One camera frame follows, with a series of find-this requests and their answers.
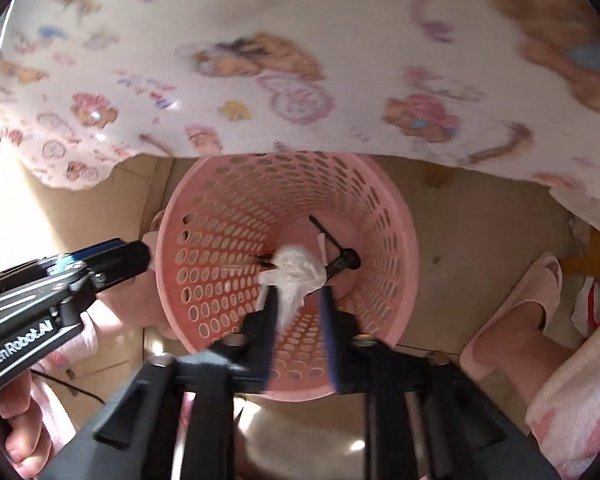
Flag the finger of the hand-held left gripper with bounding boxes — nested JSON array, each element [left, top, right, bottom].
[[87, 241, 152, 292], [50, 241, 131, 268]]

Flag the black plastic spoon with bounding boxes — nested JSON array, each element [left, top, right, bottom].
[[307, 215, 362, 281]]

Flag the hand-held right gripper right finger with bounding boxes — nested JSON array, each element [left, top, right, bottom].
[[320, 285, 551, 480]]

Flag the white tissue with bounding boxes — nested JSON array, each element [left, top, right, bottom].
[[257, 244, 328, 323]]

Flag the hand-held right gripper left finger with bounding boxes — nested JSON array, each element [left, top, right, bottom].
[[40, 285, 281, 480]]

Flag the bear print cloth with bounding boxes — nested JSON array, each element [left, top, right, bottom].
[[0, 0, 600, 256]]

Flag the person's left hand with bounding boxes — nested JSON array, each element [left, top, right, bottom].
[[0, 370, 55, 477]]

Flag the red pink slipper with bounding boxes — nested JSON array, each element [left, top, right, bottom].
[[570, 275, 600, 333]]

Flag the cardboard box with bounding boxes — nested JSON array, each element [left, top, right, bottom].
[[0, 150, 173, 391]]

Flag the pink perforated plastic basket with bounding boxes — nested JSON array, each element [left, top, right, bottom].
[[155, 152, 422, 403]]

